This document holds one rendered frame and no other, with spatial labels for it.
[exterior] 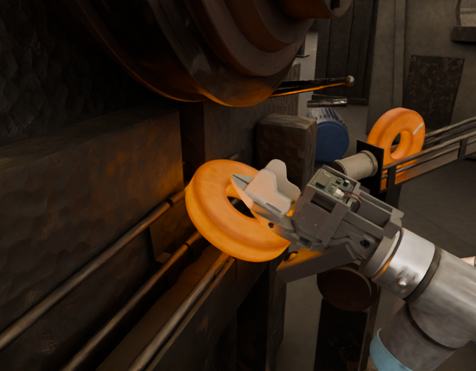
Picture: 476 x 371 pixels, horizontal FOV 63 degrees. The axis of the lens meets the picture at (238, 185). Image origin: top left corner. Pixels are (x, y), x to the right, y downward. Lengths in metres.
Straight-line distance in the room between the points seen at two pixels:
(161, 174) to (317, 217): 0.20
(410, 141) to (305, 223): 0.54
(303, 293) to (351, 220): 1.09
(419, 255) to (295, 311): 1.03
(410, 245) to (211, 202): 0.23
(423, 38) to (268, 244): 2.76
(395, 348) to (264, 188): 0.26
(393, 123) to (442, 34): 2.24
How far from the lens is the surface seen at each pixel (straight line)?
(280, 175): 0.51
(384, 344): 0.58
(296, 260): 0.52
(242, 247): 0.46
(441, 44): 3.11
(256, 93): 0.47
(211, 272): 0.45
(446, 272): 0.49
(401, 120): 0.92
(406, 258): 0.47
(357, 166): 0.85
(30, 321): 0.39
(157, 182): 0.48
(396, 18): 3.17
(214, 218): 0.46
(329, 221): 0.46
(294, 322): 1.43
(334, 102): 0.53
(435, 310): 0.50
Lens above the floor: 0.98
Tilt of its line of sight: 25 degrees down
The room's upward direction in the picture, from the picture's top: straight up
